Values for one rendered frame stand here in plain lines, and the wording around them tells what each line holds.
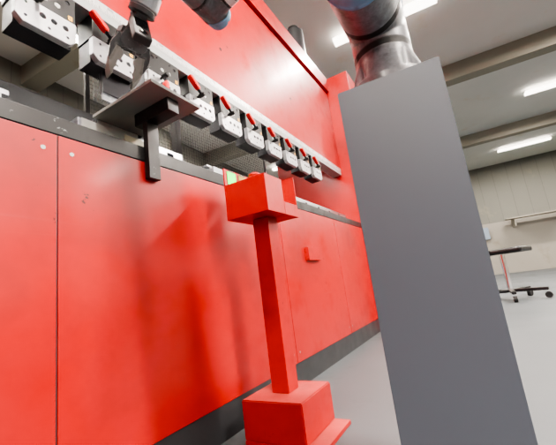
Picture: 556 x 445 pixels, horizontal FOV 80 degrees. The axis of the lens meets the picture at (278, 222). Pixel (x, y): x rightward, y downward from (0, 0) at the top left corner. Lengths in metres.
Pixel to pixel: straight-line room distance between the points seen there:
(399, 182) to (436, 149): 0.08
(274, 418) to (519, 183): 12.25
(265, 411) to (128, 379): 0.39
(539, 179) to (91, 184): 12.69
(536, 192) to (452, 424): 12.40
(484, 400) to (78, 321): 0.76
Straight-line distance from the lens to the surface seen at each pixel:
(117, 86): 1.30
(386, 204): 0.60
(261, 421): 1.09
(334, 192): 3.02
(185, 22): 1.74
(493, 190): 12.77
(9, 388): 0.81
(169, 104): 1.03
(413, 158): 0.61
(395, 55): 0.73
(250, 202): 1.04
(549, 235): 12.78
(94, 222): 0.90
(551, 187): 13.02
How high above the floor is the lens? 0.42
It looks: 11 degrees up
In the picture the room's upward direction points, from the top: 7 degrees counter-clockwise
